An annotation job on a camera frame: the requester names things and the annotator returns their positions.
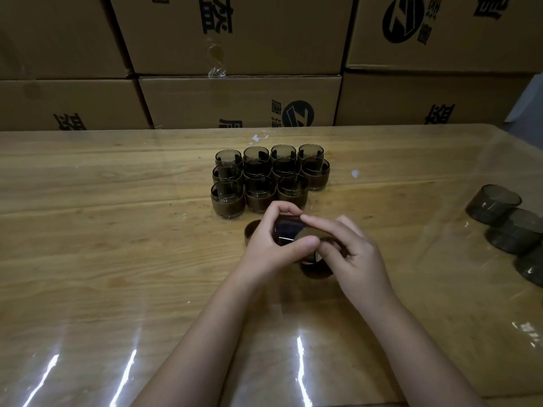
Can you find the person's left hand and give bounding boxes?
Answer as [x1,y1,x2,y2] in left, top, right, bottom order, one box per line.
[235,201,321,293]

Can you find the person's right hand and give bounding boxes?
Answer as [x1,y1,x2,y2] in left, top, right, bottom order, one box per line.
[300,214,399,318]

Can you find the pile of brown sleeve rings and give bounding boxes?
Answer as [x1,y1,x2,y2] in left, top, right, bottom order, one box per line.
[244,219,337,281]

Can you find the cluster of smoky glass cups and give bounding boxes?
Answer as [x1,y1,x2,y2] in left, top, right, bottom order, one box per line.
[465,184,543,289]

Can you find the person's left forearm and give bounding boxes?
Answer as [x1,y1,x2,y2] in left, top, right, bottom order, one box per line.
[131,275,268,407]

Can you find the person's right forearm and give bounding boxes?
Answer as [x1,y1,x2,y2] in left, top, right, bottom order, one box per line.
[364,298,489,407]

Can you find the stack of brown cardboard boxes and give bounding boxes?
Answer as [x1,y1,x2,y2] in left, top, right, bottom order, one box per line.
[0,0,543,132]

